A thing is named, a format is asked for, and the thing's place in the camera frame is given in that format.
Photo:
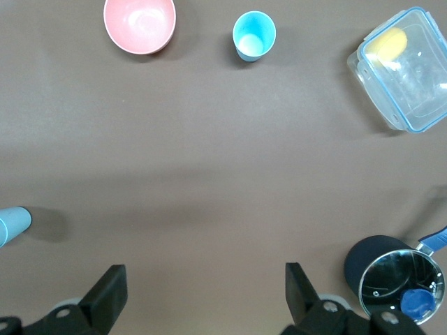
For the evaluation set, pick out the glass lid with blue knob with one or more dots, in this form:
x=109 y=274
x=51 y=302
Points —
x=387 y=275

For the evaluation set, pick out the light blue cup white inside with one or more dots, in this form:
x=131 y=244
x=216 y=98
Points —
x=15 y=223

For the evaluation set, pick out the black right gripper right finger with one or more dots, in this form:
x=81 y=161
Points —
x=304 y=303

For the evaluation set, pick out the pink bowl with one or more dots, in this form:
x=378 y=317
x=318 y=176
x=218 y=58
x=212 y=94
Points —
x=139 y=24

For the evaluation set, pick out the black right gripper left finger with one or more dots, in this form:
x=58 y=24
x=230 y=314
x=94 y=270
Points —
x=103 y=296

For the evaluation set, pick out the yellow round food piece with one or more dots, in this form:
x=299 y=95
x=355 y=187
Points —
x=393 y=43

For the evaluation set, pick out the clear plastic container blue seal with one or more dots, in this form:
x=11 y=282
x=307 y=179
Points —
x=419 y=94

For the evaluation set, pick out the plain light blue cup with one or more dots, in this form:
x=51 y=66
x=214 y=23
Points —
x=254 y=31

